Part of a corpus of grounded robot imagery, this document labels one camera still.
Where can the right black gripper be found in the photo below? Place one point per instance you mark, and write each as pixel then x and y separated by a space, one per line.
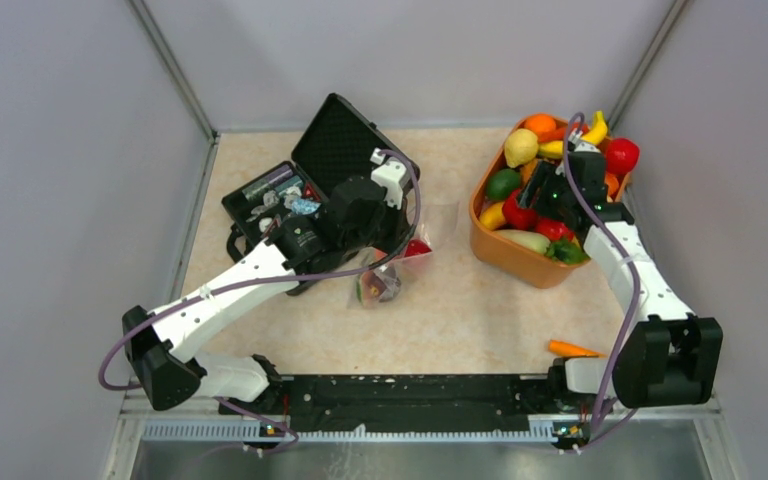
pixel 543 175

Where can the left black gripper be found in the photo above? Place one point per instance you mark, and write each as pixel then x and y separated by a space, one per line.
pixel 400 224

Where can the red toy bell pepper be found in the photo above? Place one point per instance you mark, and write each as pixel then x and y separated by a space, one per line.
pixel 517 217

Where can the red toy tomato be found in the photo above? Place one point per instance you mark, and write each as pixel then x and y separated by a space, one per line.
pixel 416 247

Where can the clear zip top bag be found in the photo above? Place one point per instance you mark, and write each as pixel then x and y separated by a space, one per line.
pixel 437 227

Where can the toy watermelon slice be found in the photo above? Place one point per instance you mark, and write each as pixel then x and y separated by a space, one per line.
pixel 366 289

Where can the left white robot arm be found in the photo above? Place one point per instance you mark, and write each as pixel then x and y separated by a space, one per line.
pixel 164 345

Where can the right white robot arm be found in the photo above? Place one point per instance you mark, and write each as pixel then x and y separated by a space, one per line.
pixel 667 355

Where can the yellow toy banana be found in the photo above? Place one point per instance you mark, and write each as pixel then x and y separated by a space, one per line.
pixel 597 132

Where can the green toy lime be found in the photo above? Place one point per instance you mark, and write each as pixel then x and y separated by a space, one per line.
pixel 501 184

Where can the toy orange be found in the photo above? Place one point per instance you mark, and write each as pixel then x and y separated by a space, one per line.
pixel 540 123

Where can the pale green toy eggplant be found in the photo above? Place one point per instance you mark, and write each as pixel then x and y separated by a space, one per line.
pixel 532 241

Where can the black poker chip case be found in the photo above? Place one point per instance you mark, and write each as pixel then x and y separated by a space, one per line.
pixel 282 205

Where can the green toy leaf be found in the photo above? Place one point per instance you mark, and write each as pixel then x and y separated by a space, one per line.
pixel 566 252

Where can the red toy apple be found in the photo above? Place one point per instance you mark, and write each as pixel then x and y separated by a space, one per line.
pixel 621 156

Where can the orange fruit basket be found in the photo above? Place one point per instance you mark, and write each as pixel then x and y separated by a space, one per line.
pixel 487 217

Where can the orange toy carrot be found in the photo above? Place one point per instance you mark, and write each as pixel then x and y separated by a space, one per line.
pixel 568 350

